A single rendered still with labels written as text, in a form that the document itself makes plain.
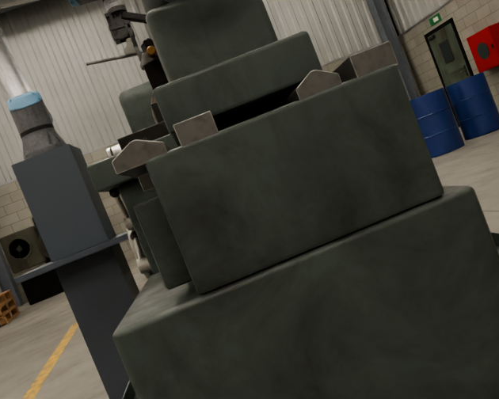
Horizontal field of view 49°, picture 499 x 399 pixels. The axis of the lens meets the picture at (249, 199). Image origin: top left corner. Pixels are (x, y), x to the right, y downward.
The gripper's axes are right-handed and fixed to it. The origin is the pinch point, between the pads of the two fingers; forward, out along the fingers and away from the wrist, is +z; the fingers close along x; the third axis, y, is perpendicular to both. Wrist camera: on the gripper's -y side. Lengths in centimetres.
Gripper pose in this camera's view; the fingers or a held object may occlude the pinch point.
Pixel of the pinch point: (141, 57)
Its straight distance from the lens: 226.3
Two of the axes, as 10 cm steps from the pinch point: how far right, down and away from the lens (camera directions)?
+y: -9.3, 3.6, -0.9
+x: 1.0, 0.1, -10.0
